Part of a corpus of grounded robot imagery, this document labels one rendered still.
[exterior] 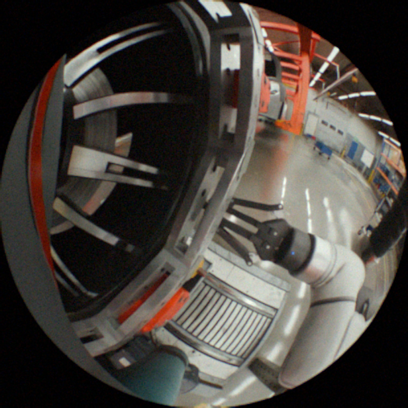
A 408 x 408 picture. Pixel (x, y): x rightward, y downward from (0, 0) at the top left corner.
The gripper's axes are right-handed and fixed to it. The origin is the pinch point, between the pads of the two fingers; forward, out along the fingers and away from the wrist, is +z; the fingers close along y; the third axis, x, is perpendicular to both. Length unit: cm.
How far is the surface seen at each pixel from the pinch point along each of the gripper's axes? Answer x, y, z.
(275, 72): -127, 307, 32
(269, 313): -37, -43, -48
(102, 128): 18.7, 6.1, 17.1
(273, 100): -132, 197, 23
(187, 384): 16, -48, -26
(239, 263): -50, -29, -16
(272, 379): 3, -52, -62
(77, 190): 19.7, -6.4, 17.1
